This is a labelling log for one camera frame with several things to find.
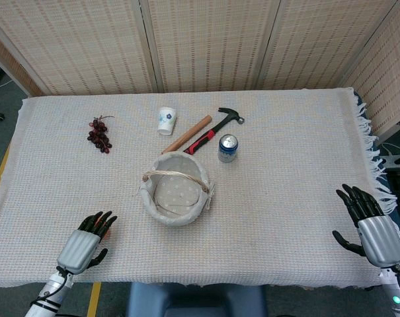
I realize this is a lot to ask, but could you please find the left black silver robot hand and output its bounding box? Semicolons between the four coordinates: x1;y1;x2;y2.
56;210;118;275

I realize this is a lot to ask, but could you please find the fabric-lined wicker basket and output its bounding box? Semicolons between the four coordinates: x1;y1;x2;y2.
138;152;216;227

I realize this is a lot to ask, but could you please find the white floral paper cup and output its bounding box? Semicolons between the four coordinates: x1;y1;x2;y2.
157;106;177;135

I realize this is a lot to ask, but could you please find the black red claw hammer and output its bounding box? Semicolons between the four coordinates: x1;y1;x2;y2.
182;106;246;156

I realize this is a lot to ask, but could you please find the woven bamboo screen panel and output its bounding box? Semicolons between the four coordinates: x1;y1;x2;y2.
340;0;400;137
0;0;156;96
257;0;400;92
146;0;282;94

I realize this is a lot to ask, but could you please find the brown screen panel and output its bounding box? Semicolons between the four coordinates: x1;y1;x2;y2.
0;26;44;97

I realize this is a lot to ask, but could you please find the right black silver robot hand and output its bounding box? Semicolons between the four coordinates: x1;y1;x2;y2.
331;184;400;267

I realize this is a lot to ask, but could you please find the white metal bracket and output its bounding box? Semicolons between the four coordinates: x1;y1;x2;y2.
380;150;400;173

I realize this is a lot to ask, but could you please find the white woven tablecloth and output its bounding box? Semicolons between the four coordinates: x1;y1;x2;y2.
0;86;399;290

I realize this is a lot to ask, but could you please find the blue white drink can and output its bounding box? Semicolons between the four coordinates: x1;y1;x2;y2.
218;133;239;163

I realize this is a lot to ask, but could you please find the wooden rolling pin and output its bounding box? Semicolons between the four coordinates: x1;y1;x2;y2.
161;114;213;155

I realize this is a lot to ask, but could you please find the orange fruit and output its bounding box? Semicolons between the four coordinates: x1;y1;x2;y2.
87;213;112;240

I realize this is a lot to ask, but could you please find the dark red grape bunch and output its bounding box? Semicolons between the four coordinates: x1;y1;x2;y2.
87;114;115;154

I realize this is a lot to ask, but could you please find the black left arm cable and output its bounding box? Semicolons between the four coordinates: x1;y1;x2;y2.
30;267;73;310

